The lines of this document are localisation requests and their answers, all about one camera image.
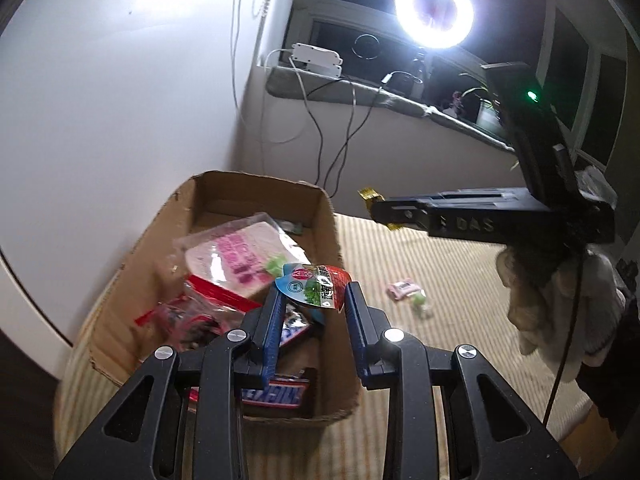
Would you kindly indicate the brown cardboard box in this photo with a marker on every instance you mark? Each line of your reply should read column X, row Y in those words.
column 150, row 260

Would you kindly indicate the potted green plant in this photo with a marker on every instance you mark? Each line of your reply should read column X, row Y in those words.
column 487, row 115

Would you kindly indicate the red clear snack bag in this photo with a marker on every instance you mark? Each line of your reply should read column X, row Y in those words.
column 225, row 292

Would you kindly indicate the pink wrapped candy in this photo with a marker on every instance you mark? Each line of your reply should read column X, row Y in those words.
column 402, row 288

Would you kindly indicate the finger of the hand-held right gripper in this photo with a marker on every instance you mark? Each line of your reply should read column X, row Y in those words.
column 400, row 212

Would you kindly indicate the blue red jelly cup packet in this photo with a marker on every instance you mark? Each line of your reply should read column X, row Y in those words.
column 315, row 285

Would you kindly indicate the gold candy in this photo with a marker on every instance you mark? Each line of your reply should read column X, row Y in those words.
column 369, row 194

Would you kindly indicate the white power box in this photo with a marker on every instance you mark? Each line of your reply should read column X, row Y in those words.
column 317, row 59

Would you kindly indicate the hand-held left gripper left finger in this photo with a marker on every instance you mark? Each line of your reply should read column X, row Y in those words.
column 272, row 330

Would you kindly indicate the red snack packet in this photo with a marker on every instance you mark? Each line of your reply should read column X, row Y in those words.
column 185, row 325

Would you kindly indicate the pink snack packet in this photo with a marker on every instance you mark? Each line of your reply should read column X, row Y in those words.
column 193, row 393

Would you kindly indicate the striped beige bed cover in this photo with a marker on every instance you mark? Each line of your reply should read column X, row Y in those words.
column 450, row 270

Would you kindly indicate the green wrapped candy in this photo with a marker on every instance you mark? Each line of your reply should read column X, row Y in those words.
column 275, row 265
column 421, row 305

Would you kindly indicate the clear bread slice packet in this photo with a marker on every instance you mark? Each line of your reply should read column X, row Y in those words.
column 235, row 255

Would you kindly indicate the grey windowsill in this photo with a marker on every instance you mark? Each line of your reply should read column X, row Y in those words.
column 285, row 85

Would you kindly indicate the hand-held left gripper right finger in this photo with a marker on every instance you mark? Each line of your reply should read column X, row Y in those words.
column 355, row 330

